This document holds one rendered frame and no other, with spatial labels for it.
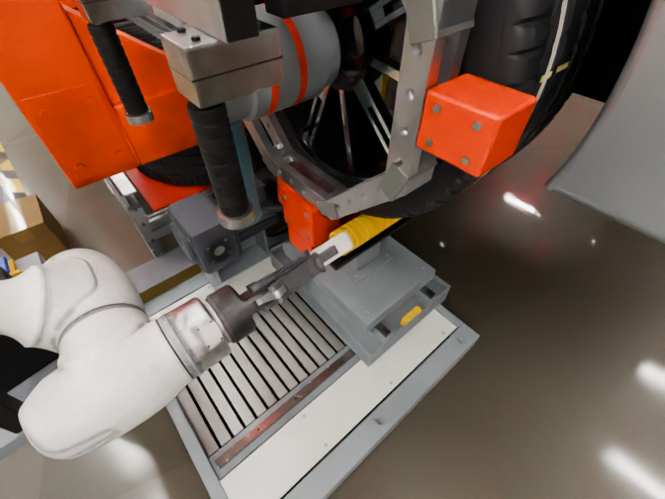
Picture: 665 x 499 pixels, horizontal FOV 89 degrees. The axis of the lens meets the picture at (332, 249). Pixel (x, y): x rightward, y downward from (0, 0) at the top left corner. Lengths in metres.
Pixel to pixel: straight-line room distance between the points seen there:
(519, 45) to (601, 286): 1.28
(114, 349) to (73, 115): 0.64
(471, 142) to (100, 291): 0.48
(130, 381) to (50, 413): 0.07
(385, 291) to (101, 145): 0.82
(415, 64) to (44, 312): 0.51
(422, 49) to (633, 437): 1.18
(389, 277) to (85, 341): 0.78
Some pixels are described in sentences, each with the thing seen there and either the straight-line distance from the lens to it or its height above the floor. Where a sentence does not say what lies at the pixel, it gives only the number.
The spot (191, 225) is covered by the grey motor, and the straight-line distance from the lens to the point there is 0.99.
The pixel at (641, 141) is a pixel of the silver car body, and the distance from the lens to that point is 0.51.
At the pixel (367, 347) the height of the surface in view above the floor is 0.15.
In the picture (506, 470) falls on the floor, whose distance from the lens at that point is 1.14.
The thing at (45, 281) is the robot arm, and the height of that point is 0.71.
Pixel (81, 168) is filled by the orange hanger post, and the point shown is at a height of 0.57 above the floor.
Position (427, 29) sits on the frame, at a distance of 0.40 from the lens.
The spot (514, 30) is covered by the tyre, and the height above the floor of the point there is 0.93.
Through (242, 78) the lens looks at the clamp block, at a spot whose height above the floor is 0.92.
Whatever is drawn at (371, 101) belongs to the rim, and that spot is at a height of 0.78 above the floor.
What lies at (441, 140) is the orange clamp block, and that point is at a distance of 0.42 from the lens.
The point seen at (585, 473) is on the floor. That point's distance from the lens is 1.24.
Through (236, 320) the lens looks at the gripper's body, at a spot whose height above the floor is 0.66.
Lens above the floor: 1.04
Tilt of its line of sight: 48 degrees down
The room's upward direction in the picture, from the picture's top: straight up
